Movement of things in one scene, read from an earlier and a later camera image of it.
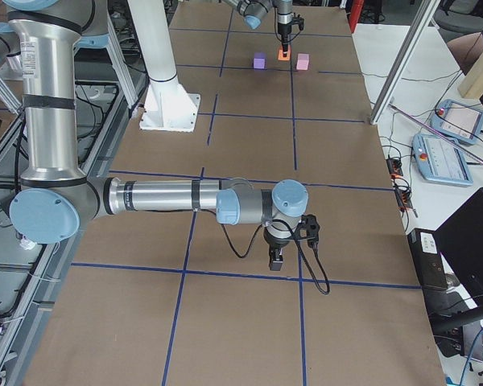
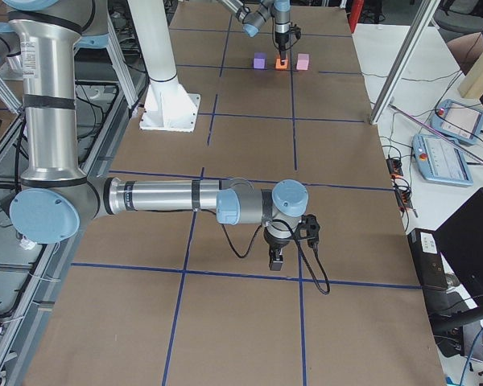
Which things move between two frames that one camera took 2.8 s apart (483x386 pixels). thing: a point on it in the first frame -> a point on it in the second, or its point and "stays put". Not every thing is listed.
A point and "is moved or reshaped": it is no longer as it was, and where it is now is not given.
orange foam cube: x=281 y=56 is moved or reshaped
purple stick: x=440 y=135 stays put
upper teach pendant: x=459 y=121 stays put
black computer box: x=427 y=260 stays put
